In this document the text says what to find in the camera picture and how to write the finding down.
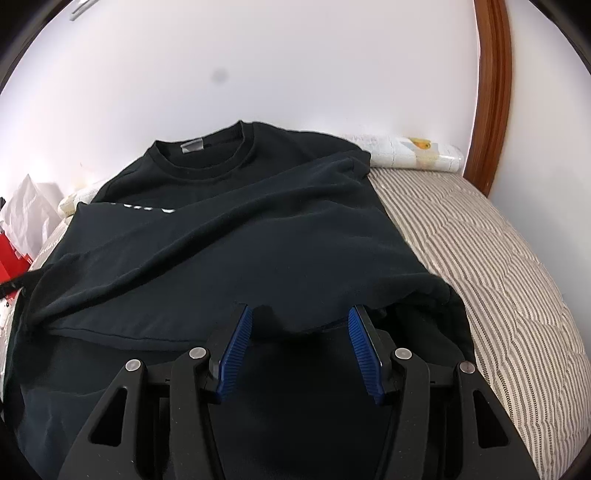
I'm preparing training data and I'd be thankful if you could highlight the black sweatshirt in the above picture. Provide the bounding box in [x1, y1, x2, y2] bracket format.
[4, 122, 475, 479]

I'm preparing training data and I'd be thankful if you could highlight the red paper shopping bag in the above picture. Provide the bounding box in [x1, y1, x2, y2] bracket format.
[0, 232, 32, 283]

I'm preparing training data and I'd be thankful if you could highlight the white Miniso plastic bag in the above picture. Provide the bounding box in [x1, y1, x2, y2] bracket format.
[1, 175, 64, 260]

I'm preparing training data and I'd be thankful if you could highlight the striped quilted mattress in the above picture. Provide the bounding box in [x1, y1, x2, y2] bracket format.
[370, 169, 590, 479]

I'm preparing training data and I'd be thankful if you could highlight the white patterned rolled mat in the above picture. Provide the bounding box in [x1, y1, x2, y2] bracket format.
[344, 134, 465, 173]

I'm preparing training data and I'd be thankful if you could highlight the white wall light switch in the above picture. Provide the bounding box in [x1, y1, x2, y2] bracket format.
[69, 0, 99, 21]

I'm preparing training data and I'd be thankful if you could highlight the brown wooden door frame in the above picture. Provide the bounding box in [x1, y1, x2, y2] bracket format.
[464, 0, 513, 196]

